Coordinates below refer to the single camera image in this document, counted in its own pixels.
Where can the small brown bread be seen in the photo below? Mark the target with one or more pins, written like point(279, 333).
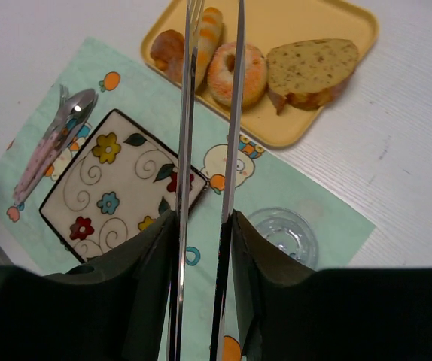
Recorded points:
point(167, 52)

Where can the seeded bread slice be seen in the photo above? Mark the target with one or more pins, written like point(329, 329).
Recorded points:
point(310, 74)

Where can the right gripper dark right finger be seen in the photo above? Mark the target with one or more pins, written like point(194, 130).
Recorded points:
point(269, 307)

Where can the orange glazed donut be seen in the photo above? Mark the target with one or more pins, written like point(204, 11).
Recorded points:
point(221, 69)

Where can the clear drinking glass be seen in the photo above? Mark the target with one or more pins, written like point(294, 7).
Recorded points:
point(289, 232)

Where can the striped croissant roll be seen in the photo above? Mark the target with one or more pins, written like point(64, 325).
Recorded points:
point(210, 30)

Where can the spoon with pink handle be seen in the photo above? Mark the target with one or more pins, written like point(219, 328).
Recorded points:
point(80, 104)

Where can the green cartoon placemat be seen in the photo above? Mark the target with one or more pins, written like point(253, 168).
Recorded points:
point(262, 181)

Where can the metal tongs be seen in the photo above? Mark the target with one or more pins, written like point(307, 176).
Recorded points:
point(193, 17)

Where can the square floral plate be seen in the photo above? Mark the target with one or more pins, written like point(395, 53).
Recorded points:
point(120, 181)

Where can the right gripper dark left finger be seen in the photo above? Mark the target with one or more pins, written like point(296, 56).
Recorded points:
point(113, 306)

